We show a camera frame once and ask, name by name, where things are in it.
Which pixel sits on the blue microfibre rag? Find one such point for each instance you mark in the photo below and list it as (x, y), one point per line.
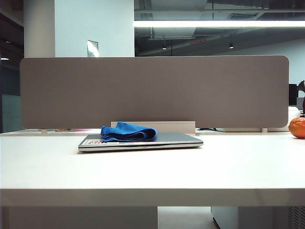
(128, 133)

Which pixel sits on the silver closed laptop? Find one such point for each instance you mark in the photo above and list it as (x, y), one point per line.
(171, 140)

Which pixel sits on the white red laptop sticker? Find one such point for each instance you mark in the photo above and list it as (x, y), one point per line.
(94, 142)

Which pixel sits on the grey fabric desk divider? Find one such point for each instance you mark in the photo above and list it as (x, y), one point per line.
(152, 90)

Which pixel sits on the red ceiling sign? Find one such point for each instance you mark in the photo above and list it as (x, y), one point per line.
(197, 42)

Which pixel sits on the long ceiling light strip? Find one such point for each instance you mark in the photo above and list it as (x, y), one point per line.
(214, 23)

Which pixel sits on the grey desk support panel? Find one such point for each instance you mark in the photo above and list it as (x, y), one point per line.
(83, 218)

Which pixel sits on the white cabinet with vent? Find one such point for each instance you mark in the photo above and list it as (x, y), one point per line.
(224, 217)

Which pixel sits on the black monitor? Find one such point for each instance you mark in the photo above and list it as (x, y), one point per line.
(292, 94)

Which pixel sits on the orange fruit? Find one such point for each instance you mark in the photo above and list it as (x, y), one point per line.
(297, 127)

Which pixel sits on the dark figurine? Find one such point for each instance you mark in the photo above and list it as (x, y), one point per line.
(302, 87)

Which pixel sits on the framed wall notice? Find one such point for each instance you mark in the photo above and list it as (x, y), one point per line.
(92, 47)

